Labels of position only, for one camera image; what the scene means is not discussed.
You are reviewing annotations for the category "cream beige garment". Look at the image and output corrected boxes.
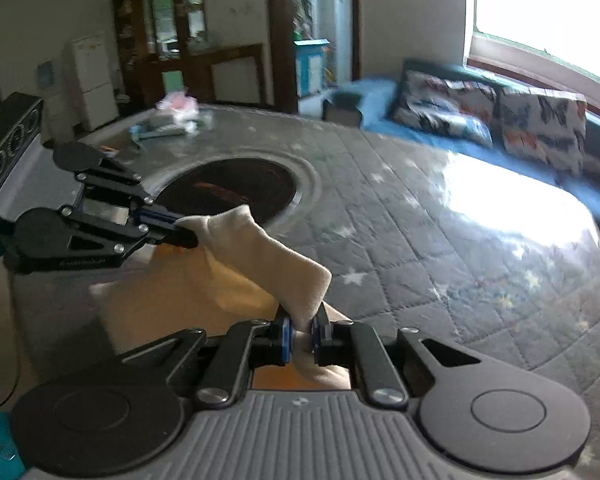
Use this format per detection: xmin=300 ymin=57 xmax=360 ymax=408
xmin=95 ymin=206 xmax=350 ymax=390

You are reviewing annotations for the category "flat white box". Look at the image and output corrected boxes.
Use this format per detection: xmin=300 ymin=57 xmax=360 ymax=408
xmin=129 ymin=114 xmax=213 ymax=142

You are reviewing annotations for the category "white refrigerator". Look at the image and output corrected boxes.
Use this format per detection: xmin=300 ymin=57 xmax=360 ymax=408
xmin=62 ymin=32 xmax=119 ymax=132

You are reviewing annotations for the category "black round induction cooktop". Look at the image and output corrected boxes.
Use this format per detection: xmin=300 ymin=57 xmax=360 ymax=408
xmin=156 ymin=157 xmax=297 ymax=226

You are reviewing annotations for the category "grey quilted star tablecloth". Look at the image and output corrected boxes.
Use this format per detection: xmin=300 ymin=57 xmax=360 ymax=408
xmin=10 ymin=106 xmax=600 ymax=479

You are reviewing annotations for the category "dark wooden cabinet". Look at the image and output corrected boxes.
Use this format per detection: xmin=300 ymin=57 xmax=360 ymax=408
xmin=111 ymin=0 xmax=266 ymax=110

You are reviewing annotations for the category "blue white small cabinet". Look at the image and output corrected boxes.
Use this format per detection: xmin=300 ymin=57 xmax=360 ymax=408
xmin=294 ymin=39 xmax=329 ymax=99

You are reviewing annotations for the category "left butterfly cushion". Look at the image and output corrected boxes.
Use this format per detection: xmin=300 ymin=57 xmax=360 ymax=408
xmin=392 ymin=70 xmax=498 ymax=148

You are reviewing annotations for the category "butterfly cushion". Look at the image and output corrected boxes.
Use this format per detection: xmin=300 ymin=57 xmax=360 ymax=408
xmin=500 ymin=87 xmax=588 ymax=176
xmin=392 ymin=70 xmax=498 ymax=148

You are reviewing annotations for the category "right butterfly cushion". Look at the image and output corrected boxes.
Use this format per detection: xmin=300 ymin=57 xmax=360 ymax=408
xmin=500 ymin=87 xmax=588 ymax=176

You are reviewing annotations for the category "blue sofa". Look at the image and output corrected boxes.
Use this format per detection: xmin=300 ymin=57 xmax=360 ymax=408
xmin=323 ymin=58 xmax=600 ymax=225

